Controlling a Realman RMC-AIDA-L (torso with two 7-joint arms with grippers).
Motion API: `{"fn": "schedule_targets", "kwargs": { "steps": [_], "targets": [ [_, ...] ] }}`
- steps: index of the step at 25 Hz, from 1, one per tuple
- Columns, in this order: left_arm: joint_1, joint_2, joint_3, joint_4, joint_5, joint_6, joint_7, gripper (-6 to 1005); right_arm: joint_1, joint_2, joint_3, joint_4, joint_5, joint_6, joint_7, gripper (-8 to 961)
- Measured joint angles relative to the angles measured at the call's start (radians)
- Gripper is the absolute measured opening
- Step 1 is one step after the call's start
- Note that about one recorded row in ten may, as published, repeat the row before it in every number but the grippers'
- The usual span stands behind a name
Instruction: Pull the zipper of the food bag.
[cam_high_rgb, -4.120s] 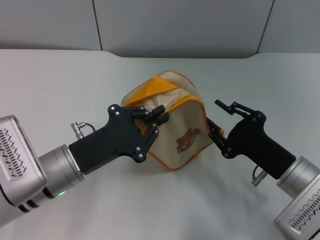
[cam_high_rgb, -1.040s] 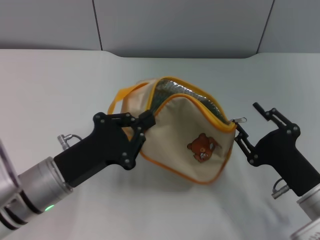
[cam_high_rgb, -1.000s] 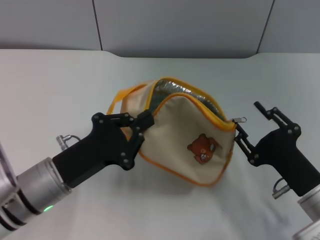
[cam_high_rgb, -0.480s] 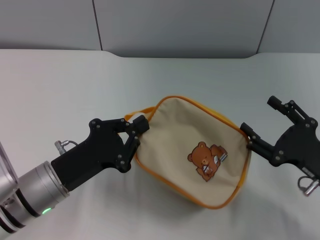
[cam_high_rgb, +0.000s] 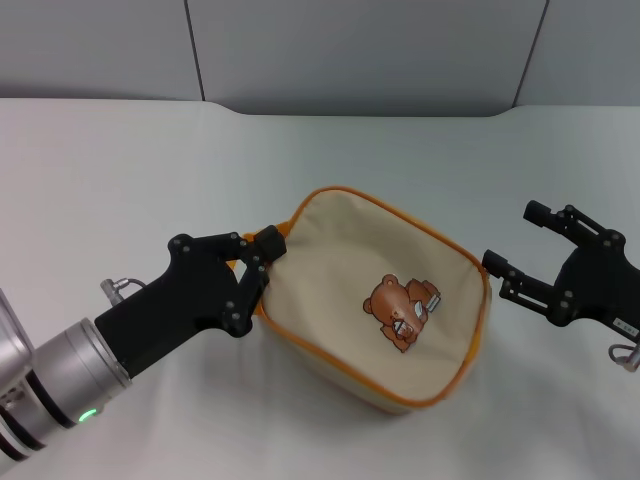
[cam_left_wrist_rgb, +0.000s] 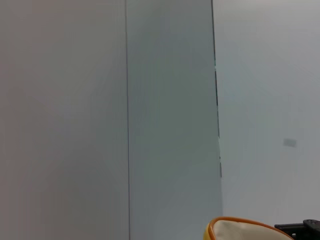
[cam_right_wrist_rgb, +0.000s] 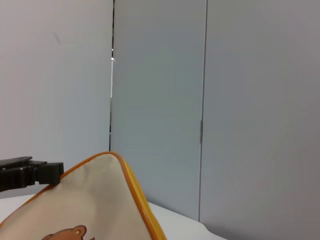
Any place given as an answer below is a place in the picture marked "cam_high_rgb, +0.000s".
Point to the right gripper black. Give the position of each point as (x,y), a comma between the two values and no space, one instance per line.
(595,285)

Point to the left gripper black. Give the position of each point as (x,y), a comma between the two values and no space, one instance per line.
(185,295)

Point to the beige food bag orange trim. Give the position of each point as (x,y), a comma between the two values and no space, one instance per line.
(340,280)

